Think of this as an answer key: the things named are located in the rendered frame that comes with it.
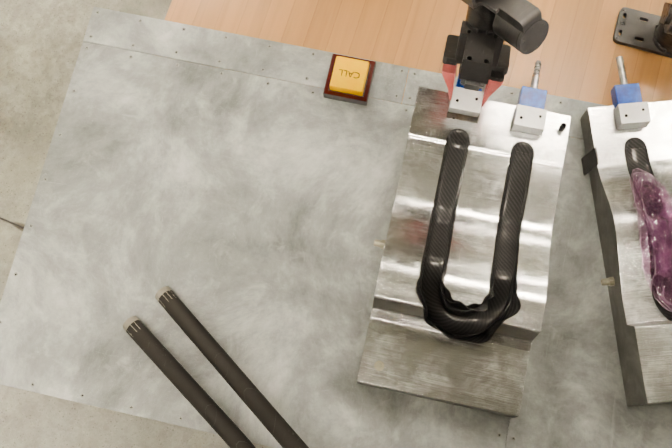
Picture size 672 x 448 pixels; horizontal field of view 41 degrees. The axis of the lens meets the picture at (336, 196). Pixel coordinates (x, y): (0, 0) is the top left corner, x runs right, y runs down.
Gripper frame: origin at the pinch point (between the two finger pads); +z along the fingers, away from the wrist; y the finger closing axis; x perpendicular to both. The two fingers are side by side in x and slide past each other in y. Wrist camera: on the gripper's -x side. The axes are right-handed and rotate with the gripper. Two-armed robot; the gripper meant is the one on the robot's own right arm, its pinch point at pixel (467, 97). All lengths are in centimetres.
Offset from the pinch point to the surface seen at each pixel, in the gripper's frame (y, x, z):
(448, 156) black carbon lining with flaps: -1.1, -5.0, 9.0
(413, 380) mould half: 0.4, -35.5, 30.2
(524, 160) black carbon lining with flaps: 11.4, -3.3, 8.1
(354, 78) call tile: -19.8, 7.7, 6.2
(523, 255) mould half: 13.5, -18.5, 14.8
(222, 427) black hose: -27, -48, 36
